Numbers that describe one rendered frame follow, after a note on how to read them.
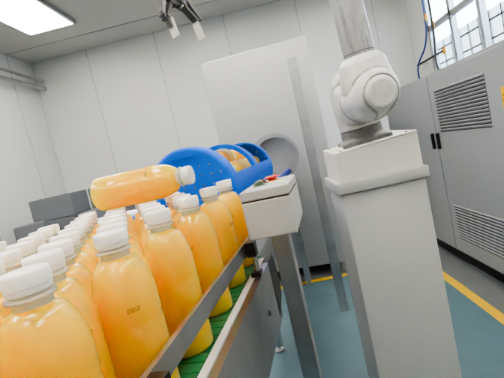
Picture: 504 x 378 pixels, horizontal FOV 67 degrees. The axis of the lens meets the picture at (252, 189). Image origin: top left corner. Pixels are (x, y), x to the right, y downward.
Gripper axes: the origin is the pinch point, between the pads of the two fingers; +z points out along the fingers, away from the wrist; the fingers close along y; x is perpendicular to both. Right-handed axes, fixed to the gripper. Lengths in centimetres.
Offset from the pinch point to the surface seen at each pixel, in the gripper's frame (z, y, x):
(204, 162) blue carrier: 45, -23, -4
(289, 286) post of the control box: 80, -42, -30
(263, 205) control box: 61, -49, -37
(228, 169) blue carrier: 50, -20, -9
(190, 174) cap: 49, -53, -25
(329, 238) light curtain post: 112, 113, 39
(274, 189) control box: 58, -47, -40
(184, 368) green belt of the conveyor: 76, -78, -35
